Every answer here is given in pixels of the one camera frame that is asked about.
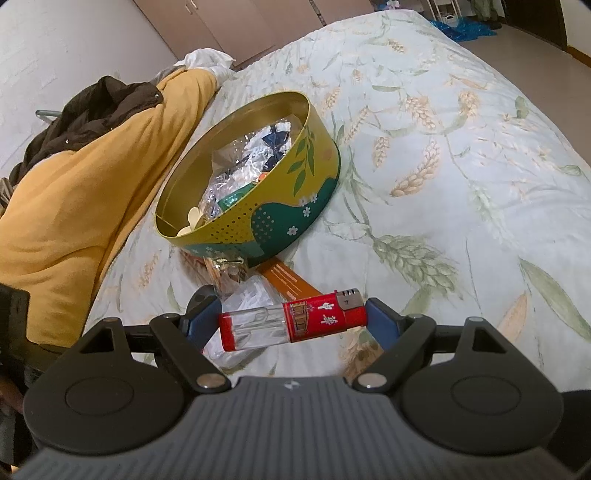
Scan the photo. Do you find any round colourful floral tin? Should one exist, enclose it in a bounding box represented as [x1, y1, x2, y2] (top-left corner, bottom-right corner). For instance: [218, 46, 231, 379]
[154, 91, 341, 268]

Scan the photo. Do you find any gold metal trinket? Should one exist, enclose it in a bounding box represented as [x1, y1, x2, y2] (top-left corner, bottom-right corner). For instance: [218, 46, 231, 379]
[203, 256, 248, 285]

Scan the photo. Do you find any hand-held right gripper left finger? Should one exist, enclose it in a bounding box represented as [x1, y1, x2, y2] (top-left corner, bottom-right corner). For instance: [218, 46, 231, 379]
[78, 284, 232, 394]

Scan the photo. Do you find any green packet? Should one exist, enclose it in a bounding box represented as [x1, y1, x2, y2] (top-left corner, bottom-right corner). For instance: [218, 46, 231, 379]
[217, 182, 257, 213]

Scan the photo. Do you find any yellow sweater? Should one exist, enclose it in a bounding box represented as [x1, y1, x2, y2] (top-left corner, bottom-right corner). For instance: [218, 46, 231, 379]
[0, 67, 219, 352]

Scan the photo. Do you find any white cloth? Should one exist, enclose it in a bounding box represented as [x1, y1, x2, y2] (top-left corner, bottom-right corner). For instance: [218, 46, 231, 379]
[184, 48, 238, 77]

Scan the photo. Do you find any dark wooden furniture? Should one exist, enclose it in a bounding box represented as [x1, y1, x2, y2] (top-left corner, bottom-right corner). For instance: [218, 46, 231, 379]
[503, 0, 570, 49]

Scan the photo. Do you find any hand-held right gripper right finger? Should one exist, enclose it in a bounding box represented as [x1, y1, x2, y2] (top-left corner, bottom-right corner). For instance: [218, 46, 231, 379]
[353, 298, 507, 394]

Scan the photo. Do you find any wheat print bedspread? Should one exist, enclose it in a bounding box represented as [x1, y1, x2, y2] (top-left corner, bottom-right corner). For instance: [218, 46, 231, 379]
[83, 9, 591, 403]

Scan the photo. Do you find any dark brown jacket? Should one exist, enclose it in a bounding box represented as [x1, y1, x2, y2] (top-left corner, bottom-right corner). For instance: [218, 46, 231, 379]
[9, 75, 165, 185]

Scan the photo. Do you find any cream flower hair claw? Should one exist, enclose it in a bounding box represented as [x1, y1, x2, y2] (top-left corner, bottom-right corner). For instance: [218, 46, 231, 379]
[178, 208, 206, 237]

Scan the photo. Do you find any blue plastic bag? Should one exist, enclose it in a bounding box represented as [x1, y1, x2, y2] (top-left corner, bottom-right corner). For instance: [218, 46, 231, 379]
[427, 16, 500, 45]

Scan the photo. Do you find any brown wardrobe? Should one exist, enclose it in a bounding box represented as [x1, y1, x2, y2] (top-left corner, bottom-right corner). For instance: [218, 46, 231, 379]
[134, 0, 384, 66]

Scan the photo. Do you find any clear plastic bag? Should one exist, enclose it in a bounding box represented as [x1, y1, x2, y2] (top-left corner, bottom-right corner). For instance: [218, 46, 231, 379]
[201, 277, 296, 366]

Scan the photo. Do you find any lace navy bow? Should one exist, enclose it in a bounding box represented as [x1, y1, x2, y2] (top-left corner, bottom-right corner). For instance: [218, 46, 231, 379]
[210, 117, 305, 222]

